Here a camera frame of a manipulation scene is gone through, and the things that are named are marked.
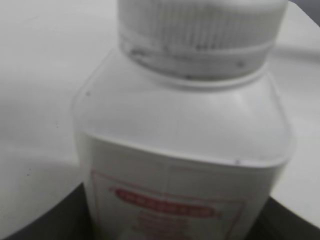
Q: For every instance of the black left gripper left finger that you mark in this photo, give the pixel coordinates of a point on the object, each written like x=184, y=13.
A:
x=68, y=220

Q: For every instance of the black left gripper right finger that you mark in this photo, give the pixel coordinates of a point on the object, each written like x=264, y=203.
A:
x=279, y=223

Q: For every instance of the white yili changqing yogurt bottle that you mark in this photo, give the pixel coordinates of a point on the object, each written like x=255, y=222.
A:
x=167, y=158

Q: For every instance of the white ribbed bottle cap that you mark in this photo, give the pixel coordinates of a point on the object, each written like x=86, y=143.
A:
x=200, y=39

